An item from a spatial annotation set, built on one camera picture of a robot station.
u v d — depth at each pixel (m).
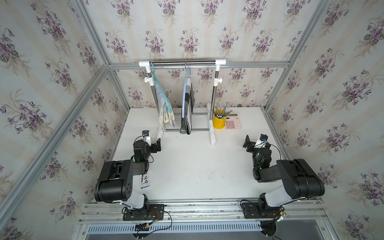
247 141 0.83
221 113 1.04
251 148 0.81
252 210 0.73
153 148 0.84
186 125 0.86
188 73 0.96
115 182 0.44
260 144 0.74
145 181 0.82
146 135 0.80
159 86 0.85
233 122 1.08
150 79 0.78
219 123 1.03
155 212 0.72
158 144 0.86
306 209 0.75
